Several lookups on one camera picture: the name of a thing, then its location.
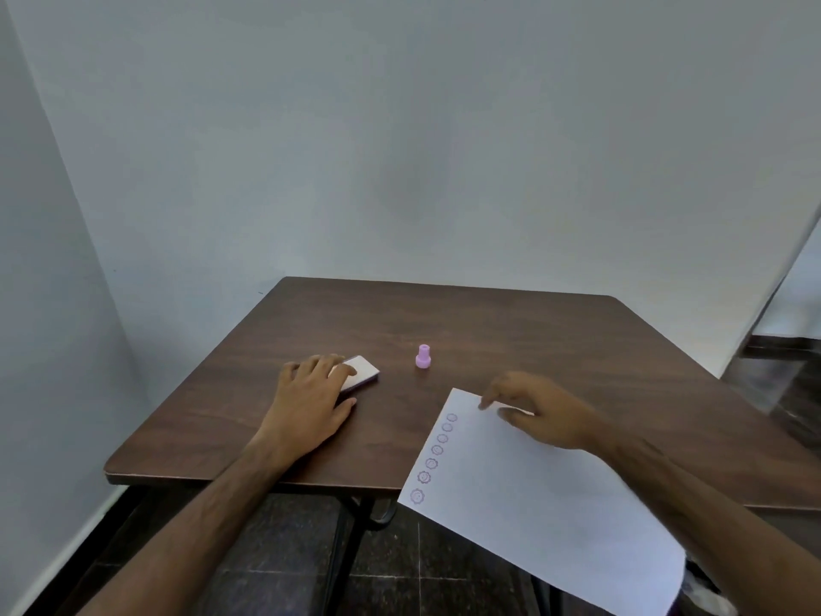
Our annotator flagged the person's right hand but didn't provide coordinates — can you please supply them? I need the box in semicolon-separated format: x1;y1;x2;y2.
478;370;605;451

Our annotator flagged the person's left hand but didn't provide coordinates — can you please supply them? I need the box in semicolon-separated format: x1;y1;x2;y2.
256;354;358;469

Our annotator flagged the white ink pad case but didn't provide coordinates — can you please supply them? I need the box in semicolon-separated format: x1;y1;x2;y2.
337;355;381;394

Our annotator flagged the white paper sheet with stamps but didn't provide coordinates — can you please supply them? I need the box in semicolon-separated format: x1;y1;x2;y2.
397;388;687;616

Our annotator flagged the person's left forearm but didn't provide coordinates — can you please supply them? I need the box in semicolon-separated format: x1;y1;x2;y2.
76;431;304;616

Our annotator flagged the person's right forearm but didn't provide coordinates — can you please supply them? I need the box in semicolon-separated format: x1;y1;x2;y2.
591;418;821;616

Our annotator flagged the white shoe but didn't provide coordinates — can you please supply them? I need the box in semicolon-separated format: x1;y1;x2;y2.
679;558;729;611

